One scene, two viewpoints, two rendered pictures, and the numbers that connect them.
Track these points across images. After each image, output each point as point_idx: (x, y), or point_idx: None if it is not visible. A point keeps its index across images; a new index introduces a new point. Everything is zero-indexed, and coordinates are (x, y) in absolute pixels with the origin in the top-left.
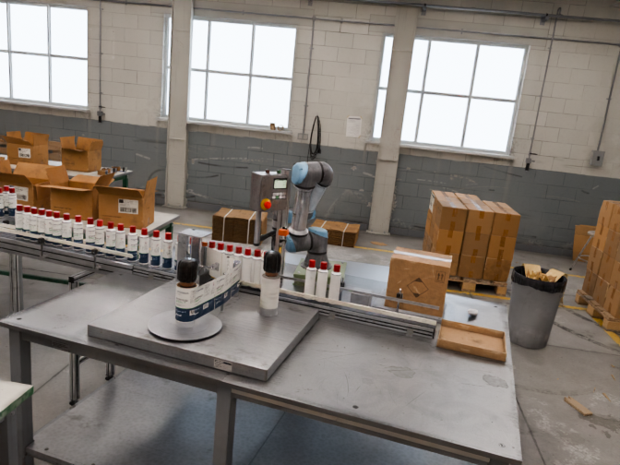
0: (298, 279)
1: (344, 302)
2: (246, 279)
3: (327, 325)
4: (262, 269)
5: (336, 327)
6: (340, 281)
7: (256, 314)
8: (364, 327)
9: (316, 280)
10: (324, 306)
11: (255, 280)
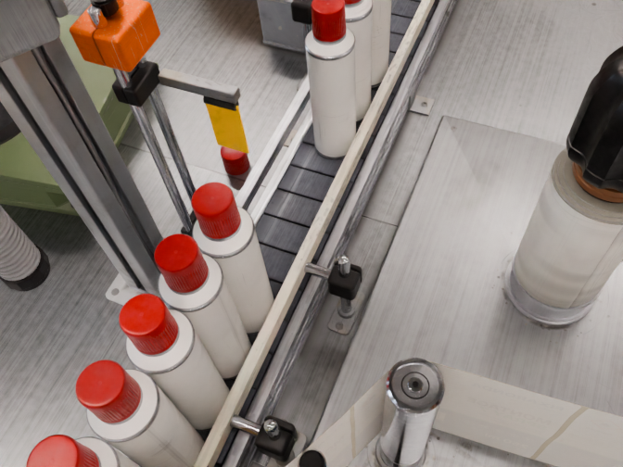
0: (283, 135)
1: (413, 28)
2: (222, 384)
3: (485, 116)
4: (254, 273)
5: (500, 95)
6: (304, 1)
7: (584, 336)
8: (472, 30)
9: (110, 117)
10: (402, 100)
11: (246, 339)
